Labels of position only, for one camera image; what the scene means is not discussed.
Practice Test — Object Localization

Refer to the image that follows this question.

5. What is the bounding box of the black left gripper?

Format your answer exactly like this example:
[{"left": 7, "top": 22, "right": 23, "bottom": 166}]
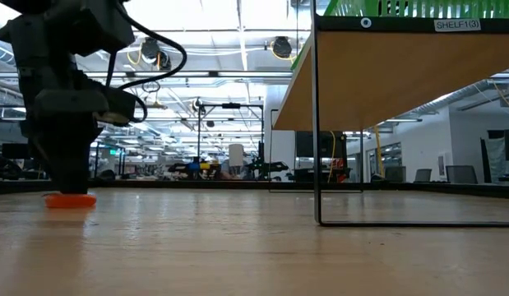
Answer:
[{"left": 17, "top": 61, "right": 138, "bottom": 196}]

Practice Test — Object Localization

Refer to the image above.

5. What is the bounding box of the orange coil band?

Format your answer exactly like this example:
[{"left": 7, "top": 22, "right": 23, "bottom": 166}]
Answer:
[{"left": 43, "top": 192, "right": 98, "bottom": 210}]

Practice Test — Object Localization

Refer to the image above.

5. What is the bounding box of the white background box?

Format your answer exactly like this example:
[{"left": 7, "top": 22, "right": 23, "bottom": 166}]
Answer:
[{"left": 228, "top": 143, "right": 245, "bottom": 168}]

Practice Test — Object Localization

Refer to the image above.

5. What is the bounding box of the black large monitor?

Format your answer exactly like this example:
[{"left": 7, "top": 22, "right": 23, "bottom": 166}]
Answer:
[{"left": 295, "top": 130, "right": 348, "bottom": 170}]

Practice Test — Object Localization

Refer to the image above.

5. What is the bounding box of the yellow pole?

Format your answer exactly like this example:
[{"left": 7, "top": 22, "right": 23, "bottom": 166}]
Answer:
[{"left": 372, "top": 125, "right": 386, "bottom": 178}]

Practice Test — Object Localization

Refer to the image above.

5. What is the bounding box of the green plastic basket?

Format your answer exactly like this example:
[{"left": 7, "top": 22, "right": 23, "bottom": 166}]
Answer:
[{"left": 322, "top": 0, "right": 509, "bottom": 20}]

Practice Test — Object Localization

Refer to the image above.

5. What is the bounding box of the white shelf label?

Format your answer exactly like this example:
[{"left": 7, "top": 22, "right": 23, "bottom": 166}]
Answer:
[{"left": 433, "top": 17, "right": 483, "bottom": 33}]

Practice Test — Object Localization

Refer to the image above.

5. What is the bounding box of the grey curtain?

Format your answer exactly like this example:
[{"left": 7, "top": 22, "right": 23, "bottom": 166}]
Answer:
[{"left": 481, "top": 137, "right": 508, "bottom": 184}]

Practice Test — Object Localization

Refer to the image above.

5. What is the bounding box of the black ceiling cord reel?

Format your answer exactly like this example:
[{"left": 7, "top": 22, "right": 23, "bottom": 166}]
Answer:
[
  {"left": 140, "top": 35, "right": 163, "bottom": 62},
  {"left": 157, "top": 49, "right": 173, "bottom": 71},
  {"left": 271, "top": 35, "right": 294, "bottom": 59}
]

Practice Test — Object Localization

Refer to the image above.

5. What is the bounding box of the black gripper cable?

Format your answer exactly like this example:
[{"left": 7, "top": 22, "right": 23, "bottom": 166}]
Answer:
[{"left": 104, "top": 0, "right": 188, "bottom": 124}]

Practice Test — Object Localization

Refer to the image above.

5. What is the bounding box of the black gantry frame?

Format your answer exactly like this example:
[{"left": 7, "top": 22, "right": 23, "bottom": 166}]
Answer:
[{"left": 197, "top": 102, "right": 266, "bottom": 180}]

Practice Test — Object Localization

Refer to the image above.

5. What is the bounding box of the black aluminium table frame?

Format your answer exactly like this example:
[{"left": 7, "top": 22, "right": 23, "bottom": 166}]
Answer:
[{"left": 0, "top": 178, "right": 509, "bottom": 196}]

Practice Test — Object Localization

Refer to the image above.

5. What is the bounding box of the yellow hanging cable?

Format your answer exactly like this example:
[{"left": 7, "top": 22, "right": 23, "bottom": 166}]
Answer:
[{"left": 326, "top": 130, "right": 336, "bottom": 184}]

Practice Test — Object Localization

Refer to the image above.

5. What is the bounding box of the wooden shelf black frame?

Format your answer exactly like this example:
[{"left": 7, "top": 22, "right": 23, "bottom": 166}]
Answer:
[{"left": 272, "top": 0, "right": 509, "bottom": 228}]

